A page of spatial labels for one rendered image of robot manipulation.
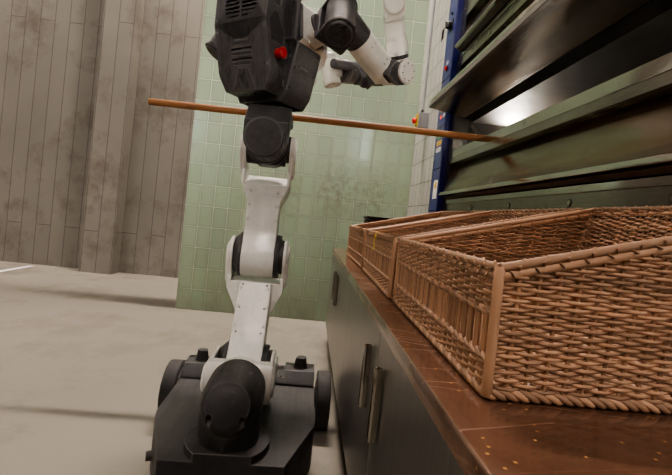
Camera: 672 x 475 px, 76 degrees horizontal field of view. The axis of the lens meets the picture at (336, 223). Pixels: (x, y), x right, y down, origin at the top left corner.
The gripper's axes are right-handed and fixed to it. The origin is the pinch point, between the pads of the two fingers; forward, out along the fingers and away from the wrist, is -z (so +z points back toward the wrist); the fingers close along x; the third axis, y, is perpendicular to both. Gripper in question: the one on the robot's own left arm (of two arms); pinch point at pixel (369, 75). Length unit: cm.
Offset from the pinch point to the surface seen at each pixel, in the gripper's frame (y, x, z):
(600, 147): 65, 72, 19
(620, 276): 76, 94, 88
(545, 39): 62, 33, -1
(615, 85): 74, 60, 17
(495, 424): 65, 101, 106
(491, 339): 65, 94, 100
